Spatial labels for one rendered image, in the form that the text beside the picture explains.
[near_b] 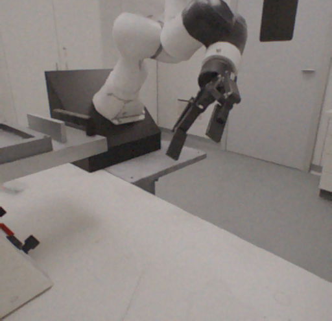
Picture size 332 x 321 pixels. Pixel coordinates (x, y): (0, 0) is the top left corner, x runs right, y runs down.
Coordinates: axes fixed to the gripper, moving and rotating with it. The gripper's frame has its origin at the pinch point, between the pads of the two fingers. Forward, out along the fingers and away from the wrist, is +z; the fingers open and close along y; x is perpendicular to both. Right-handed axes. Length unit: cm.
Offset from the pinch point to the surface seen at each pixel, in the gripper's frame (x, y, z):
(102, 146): -13.2, -11.5, 5.0
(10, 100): -78, -210, -72
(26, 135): -26.4, -12.8, 10.3
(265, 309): 18.8, 6.9, 22.7
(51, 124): -23.9, -13.6, 5.7
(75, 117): -20.8, -15.4, 0.8
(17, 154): -25.2, -7.8, 15.4
